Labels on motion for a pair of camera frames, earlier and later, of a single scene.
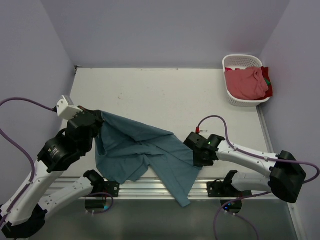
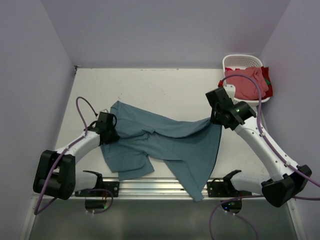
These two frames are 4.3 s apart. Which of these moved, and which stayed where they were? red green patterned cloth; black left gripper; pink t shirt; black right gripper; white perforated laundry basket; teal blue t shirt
Moved: teal blue t shirt; black left gripper; black right gripper
Stayed: red green patterned cloth; white perforated laundry basket; pink t shirt
